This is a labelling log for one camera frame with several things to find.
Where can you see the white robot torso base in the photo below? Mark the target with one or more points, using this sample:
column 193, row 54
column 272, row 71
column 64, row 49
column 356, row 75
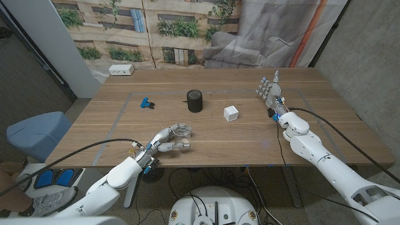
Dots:
column 215, row 203

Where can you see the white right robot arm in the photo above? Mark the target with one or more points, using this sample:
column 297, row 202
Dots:
column 312, row 150

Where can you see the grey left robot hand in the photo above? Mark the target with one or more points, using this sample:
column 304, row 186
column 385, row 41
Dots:
column 148, row 154

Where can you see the printed backdrop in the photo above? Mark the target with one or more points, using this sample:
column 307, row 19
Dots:
column 187, row 34

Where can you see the clear glass beaker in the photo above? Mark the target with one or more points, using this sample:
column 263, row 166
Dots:
column 182, row 136

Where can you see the brown trouser leg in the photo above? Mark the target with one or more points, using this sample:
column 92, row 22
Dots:
column 12, row 190

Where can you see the black round floor base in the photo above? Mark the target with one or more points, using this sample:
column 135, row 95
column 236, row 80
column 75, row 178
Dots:
column 153, row 176

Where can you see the blue black foot pedal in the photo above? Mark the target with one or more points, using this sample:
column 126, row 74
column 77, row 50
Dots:
column 57, row 177

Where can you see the black cylindrical speaker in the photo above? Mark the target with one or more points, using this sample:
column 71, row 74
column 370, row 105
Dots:
column 194, row 103

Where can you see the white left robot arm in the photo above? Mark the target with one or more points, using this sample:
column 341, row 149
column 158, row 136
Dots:
column 106, row 193

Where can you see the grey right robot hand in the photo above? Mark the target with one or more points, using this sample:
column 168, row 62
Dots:
column 275, row 97

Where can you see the white table leg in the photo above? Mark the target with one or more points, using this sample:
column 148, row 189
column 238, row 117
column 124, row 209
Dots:
column 129, row 197

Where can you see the small white box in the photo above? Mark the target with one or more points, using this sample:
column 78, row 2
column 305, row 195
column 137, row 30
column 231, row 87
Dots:
column 231, row 114

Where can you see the blue black clamp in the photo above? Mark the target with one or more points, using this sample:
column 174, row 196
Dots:
column 145, row 103

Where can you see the grey table leg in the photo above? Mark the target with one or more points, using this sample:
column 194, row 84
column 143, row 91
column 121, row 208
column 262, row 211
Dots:
column 292, row 187

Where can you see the white power strip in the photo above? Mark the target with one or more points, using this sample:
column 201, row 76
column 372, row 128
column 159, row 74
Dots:
column 121, row 69

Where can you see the blue upholstered stool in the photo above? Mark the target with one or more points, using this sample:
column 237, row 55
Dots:
column 37, row 134

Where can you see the grey sneaker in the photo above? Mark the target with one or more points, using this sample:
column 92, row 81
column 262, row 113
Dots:
column 53, row 201

